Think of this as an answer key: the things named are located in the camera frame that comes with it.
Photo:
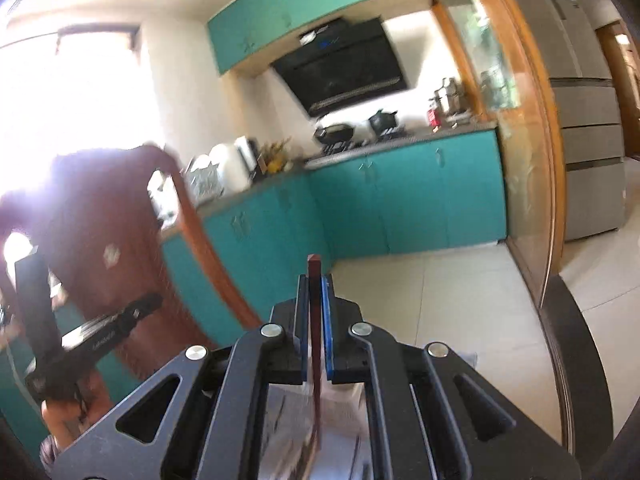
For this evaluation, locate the black range hood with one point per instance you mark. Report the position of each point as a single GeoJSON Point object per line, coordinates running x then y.
{"type": "Point", "coordinates": [340, 75]}

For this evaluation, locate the bright window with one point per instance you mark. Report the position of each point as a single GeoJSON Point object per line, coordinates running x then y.
{"type": "Point", "coordinates": [75, 110]}

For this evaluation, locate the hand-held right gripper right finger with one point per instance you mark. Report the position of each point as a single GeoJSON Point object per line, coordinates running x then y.
{"type": "Point", "coordinates": [328, 320]}

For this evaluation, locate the wooden doorway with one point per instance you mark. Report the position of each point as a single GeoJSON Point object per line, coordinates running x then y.
{"type": "Point", "coordinates": [612, 90]}

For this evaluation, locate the red-brown wooden chopstick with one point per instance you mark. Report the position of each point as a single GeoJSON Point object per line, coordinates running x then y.
{"type": "Point", "coordinates": [314, 300]}

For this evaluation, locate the red bottle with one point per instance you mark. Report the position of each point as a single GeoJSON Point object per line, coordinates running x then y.
{"type": "Point", "coordinates": [434, 118]}

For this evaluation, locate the teal wall cabinets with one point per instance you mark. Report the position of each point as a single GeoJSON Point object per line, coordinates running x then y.
{"type": "Point", "coordinates": [300, 15]}

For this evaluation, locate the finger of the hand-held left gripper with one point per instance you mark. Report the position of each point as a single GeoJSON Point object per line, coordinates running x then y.
{"type": "Point", "coordinates": [137, 312]}

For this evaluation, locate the dark curved wooden rail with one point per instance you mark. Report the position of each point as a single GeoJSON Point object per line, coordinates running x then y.
{"type": "Point", "coordinates": [575, 370]}

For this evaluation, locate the dish rack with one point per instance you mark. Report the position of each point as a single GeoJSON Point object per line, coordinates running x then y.
{"type": "Point", "coordinates": [202, 180]}

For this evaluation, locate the person's left hand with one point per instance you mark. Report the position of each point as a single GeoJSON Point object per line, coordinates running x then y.
{"type": "Point", "coordinates": [70, 420]}

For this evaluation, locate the grey refrigerator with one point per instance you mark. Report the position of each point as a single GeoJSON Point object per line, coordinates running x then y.
{"type": "Point", "coordinates": [585, 110]}

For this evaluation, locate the carved wooden chair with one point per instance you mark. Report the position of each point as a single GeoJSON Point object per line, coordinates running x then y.
{"type": "Point", "coordinates": [100, 220]}

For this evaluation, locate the black cooking pot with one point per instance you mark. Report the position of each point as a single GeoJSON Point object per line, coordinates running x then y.
{"type": "Point", "coordinates": [382, 121]}

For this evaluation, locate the white electric kettle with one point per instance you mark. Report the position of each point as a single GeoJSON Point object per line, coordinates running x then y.
{"type": "Point", "coordinates": [246, 155]}

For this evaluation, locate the stacked steel pots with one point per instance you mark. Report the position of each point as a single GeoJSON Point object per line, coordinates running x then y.
{"type": "Point", "coordinates": [450, 100]}

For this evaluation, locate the yellow utensil bundle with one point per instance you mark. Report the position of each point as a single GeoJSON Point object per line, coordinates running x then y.
{"type": "Point", "coordinates": [276, 157]}

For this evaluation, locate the teal base cabinets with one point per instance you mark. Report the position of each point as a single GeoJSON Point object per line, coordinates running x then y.
{"type": "Point", "coordinates": [410, 195]}

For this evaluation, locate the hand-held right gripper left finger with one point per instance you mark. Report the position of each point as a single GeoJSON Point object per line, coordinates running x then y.
{"type": "Point", "coordinates": [302, 320]}

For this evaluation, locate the white rice cooker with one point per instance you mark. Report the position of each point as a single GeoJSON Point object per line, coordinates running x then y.
{"type": "Point", "coordinates": [227, 165]}

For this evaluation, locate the gas stove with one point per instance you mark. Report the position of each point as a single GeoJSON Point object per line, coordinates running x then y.
{"type": "Point", "coordinates": [370, 141]}

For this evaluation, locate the black wok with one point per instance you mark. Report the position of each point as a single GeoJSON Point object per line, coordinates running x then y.
{"type": "Point", "coordinates": [334, 132]}

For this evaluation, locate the wooden glass door frame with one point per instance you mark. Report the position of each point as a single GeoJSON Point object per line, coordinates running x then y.
{"type": "Point", "coordinates": [530, 110]}

